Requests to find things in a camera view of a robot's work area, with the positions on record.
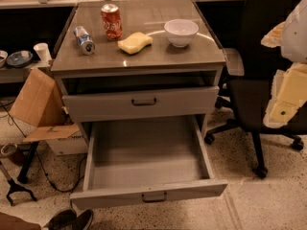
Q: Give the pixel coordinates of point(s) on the red coca-cola can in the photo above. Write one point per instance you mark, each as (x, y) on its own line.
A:
(112, 21)

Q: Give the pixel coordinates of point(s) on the black shoe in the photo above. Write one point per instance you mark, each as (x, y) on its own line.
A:
(69, 220)

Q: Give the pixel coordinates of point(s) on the grey side shelf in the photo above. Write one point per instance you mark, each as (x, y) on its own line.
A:
(12, 75)

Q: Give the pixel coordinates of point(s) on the small round tin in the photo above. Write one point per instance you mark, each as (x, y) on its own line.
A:
(9, 150)

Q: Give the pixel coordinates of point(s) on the black office chair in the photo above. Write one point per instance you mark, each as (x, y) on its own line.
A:
(250, 70)

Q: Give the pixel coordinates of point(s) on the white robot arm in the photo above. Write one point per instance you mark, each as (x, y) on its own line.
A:
(291, 35)

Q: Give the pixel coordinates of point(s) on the white bowl at edge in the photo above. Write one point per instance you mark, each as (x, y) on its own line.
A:
(3, 57)

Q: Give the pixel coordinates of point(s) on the dark round plate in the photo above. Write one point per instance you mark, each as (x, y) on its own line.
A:
(19, 59)

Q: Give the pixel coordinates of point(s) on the black metal stand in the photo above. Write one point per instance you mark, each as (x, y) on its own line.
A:
(14, 187)

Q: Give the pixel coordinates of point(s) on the grey drawer cabinet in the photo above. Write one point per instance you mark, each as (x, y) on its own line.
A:
(157, 66)

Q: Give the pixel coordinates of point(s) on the brown cardboard box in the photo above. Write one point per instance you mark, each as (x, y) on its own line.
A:
(39, 104)

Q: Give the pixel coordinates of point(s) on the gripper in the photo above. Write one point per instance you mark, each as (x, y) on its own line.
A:
(295, 37)

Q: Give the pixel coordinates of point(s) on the yellow sponge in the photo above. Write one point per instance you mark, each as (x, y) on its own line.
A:
(135, 43)

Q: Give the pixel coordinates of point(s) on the grey open lower drawer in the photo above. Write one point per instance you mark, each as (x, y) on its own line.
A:
(146, 161)

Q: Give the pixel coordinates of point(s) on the grey upper drawer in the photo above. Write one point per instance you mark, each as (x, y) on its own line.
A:
(141, 104)

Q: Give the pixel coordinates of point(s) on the white paper cup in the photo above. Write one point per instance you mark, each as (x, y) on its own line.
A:
(43, 52)

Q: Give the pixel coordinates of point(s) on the blue silver redbull can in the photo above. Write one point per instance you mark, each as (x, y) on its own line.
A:
(84, 40)

